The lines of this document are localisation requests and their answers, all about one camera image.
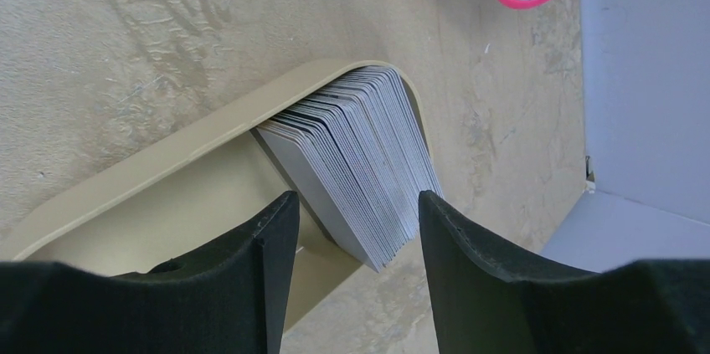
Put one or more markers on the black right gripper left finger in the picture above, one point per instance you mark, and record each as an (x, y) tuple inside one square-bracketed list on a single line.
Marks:
[(229, 295)]

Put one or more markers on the stack of grey cards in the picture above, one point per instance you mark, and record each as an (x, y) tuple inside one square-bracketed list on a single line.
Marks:
[(355, 151)]

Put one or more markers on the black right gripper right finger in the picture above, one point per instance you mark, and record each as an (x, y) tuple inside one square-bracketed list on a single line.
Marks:
[(489, 295)]

